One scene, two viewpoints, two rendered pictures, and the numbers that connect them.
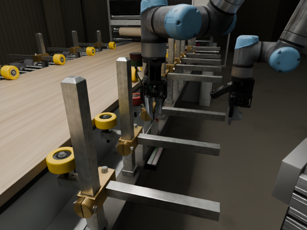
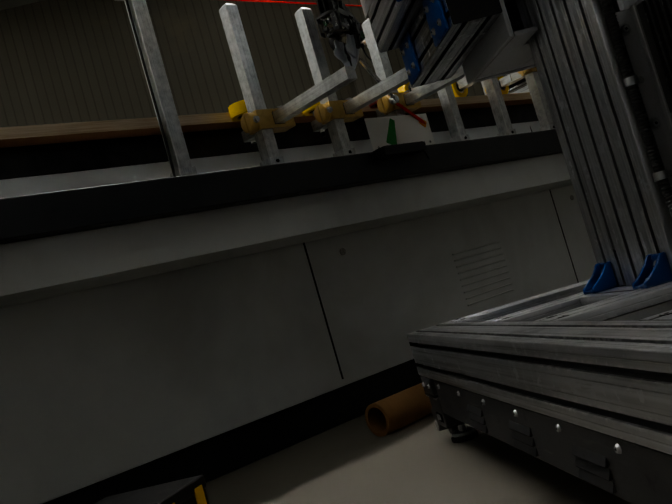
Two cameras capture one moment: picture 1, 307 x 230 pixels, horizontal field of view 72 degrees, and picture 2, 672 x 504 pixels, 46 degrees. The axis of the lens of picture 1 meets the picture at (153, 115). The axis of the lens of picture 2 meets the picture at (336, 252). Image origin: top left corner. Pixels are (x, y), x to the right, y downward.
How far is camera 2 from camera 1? 1.80 m
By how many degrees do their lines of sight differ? 43
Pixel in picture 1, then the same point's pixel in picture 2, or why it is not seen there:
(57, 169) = (234, 109)
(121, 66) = (299, 17)
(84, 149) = (240, 60)
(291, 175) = not seen: outside the picture
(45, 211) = not seen: hidden behind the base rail
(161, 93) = (336, 23)
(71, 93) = (225, 14)
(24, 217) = not seen: hidden behind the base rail
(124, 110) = (313, 66)
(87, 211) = (248, 119)
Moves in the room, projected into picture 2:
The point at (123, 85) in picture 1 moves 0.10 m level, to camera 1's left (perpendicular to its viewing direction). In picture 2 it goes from (305, 36) to (277, 51)
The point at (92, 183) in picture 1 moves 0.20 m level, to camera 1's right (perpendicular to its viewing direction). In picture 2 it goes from (253, 96) to (316, 65)
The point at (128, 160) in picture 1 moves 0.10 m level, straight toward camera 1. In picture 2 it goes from (334, 134) to (318, 132)
